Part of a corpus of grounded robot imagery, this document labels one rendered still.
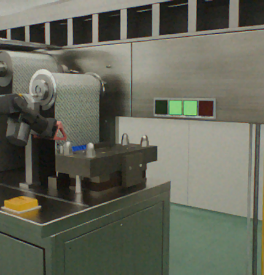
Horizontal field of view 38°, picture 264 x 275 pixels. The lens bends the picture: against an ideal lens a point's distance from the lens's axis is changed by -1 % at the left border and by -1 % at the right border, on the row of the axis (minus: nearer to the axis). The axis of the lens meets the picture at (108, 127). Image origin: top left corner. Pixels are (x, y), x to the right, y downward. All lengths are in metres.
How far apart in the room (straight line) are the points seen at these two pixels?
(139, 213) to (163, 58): 0.57
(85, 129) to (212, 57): 0.53
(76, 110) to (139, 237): 0.51
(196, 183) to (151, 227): 2.66
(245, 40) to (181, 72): 0.25
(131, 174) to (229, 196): 2.67
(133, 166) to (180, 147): 2.76
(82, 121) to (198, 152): 2.67
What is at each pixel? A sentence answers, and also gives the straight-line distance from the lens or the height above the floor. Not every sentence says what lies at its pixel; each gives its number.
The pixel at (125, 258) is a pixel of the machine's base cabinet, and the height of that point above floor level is 0.68.
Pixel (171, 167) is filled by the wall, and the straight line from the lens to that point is 4.20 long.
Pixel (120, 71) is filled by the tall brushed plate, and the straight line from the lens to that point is 1.58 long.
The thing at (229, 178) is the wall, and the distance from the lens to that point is 3.93.
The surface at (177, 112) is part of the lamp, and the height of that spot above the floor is 1.17.
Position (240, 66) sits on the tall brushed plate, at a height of 1.33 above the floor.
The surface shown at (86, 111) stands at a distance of 1.48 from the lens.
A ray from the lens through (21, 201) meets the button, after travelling 1.16.
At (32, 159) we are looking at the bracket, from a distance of 1.41.
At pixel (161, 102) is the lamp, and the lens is 1.46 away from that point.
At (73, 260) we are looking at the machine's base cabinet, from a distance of 1.16.
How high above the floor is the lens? 1.24
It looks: 5 degrees down
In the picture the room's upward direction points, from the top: straight up
